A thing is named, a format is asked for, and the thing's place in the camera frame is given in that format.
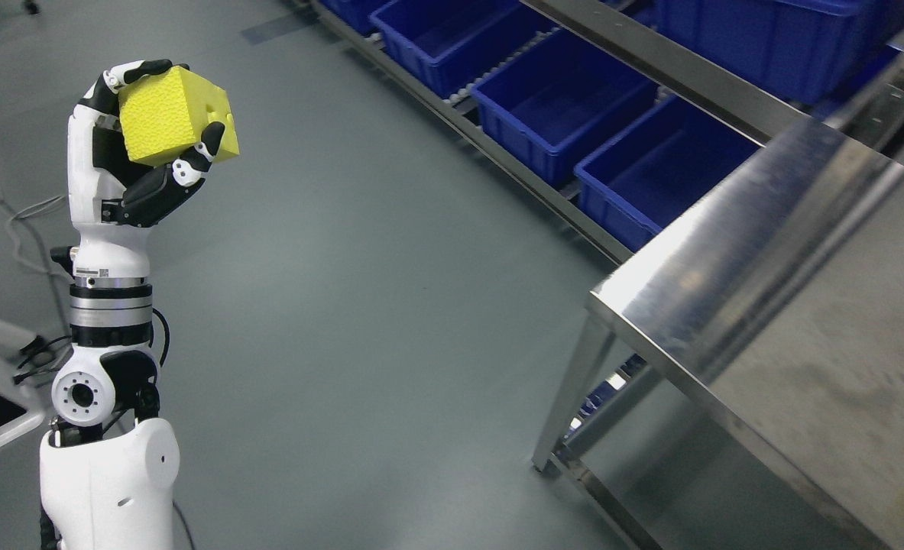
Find blue plastic bin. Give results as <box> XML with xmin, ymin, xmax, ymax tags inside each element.
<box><xmin>472</xmin><ymin>31</ymin><xmax>658</xmax><ymax>189</ymax></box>
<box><xmin>655</xmin><ymin>1</ymin><xmax>904</xmax><ymax>105</ymax></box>
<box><xmin>369</xmin><ymin>1</ymin><xmax>553</xmax><ymax>99</ymax></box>
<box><xmin>574</xmin><ymin>97</ymin><xmax>760</xmax><ymax>253</ymax></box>

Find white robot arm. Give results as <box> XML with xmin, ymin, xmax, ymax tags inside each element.
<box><xmin>39</xmin><ymin>277</ymin><xmax>180</xmax><ymax>549</ymax></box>

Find yellow foam block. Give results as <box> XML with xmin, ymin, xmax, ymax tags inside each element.
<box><xmin>118</xmin><ymin>66</ymin><xmax>241</xmax><ymax>167</ymax></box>

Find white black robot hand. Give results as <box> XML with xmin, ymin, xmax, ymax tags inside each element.
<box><xmin>67</xmin><ymin>59</ymin><xmax>227</xmax><ymax>288</ymax></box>

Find stainless steel table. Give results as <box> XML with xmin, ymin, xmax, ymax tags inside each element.
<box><xmin>532</xmin><ymin>118</ymin><xmax>904</xmax><ymax>549</ymax></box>

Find grey floor cable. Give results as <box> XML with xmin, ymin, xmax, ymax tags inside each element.
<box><xmin>0</xmin><ymin>172</ymin><xmax>70</xmax><ymax>337</ymax></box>

